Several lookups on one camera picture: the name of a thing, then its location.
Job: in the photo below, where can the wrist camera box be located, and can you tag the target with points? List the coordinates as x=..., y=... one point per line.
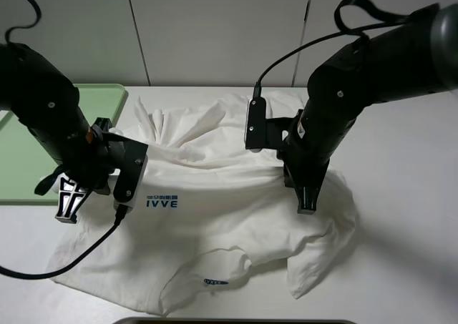
x=261, y=132
x=132, y=169

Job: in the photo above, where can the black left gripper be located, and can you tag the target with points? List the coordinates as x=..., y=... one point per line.
x=87, y=168

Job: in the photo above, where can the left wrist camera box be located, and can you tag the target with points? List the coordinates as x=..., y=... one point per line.
x=132, y=169

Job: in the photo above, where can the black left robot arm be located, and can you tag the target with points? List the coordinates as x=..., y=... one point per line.
x=47, y=104

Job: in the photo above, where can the white short sleeve t-shirt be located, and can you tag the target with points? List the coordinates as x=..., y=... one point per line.
x=209, y=211

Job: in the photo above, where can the green plastic tray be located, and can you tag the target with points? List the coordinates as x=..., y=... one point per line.
x=24, y=161

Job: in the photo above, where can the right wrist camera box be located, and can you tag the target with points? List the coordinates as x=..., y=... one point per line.
x=261, y=132

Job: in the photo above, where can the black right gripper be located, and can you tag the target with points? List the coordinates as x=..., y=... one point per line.
x=305, y=153

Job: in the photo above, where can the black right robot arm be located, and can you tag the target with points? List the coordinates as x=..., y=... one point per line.
x=416, y=56

